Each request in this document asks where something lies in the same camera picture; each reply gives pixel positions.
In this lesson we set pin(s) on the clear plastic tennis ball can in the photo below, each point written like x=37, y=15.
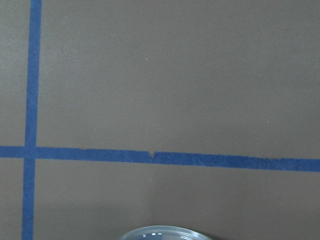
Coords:
x=163, y=232

